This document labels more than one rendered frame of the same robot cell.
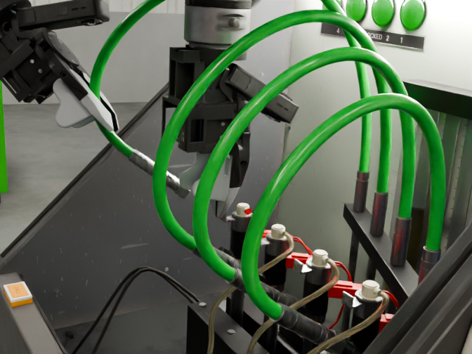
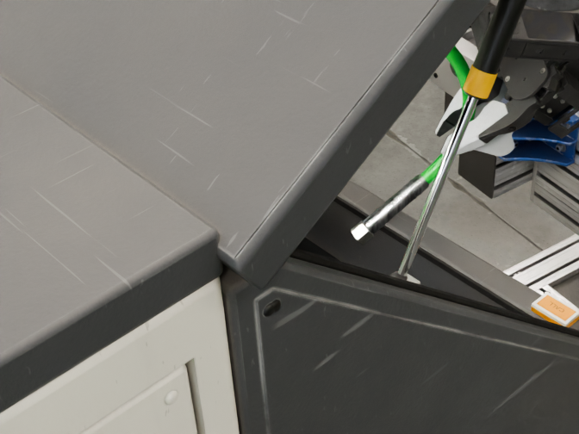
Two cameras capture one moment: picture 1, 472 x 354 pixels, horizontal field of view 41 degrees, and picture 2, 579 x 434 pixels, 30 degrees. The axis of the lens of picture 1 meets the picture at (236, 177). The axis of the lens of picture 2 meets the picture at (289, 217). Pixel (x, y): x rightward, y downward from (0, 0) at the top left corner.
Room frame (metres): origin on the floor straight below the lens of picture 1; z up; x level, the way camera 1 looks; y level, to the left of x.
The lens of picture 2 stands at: (1.68, -0.13, 1.88)
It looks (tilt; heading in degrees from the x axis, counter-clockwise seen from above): 39 degrees down; 172
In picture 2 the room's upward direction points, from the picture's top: 4 degrees counter-clockwise
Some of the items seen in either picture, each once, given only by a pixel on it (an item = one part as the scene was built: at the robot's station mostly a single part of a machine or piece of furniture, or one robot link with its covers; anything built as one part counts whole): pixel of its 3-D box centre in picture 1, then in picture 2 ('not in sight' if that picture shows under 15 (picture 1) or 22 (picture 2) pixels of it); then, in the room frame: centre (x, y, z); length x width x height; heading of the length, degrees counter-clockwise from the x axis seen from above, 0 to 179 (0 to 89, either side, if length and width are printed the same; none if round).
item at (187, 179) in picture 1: (201, 180); not in sight; (0.75, 0.04, 1.17); 0.06 x 0.03 x 0.09; 122
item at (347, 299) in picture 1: (358, 296); not in sight; (0.55, -0.13, 1.12); 0.03 x 0.02 x 0.01; 122
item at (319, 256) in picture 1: (319, 264); not in sight; (0.63, -0.10, 1.12); 0.02 x 0.02 x 0.03
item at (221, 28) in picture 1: (218, 27); not in sight; (0.73, 0.03, 1.36); 0.08 x 0.08 x 0.05
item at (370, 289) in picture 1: (370, 296); not in sight; (0.56, -0.14, 1.12); 0.02 x 0.02 x 0.03
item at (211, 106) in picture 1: (208, 97); not in sight; (0.73, 0.04, 1.28); 0.09 x 0.08 x 0.12; 122
